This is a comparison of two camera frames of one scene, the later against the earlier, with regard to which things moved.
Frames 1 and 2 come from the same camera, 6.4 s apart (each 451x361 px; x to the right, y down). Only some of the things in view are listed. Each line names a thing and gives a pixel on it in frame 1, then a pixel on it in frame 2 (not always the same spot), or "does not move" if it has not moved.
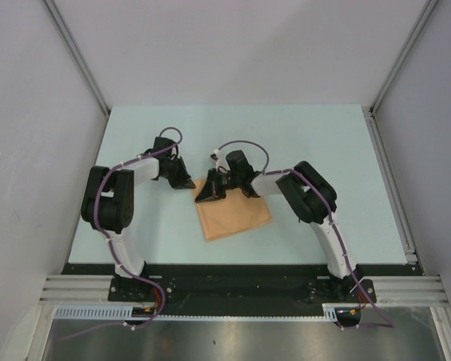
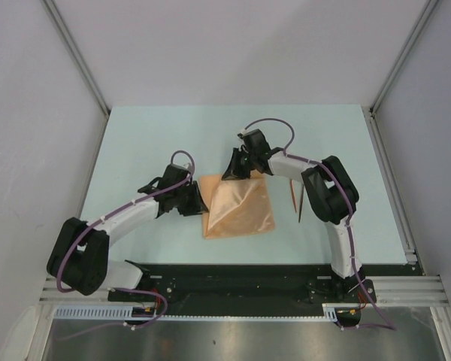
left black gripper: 181,181 to 197,206
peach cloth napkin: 231,214 does not move
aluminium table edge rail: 240,290 does not move
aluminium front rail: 390,289 does not move
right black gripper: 208,192 to 234,172
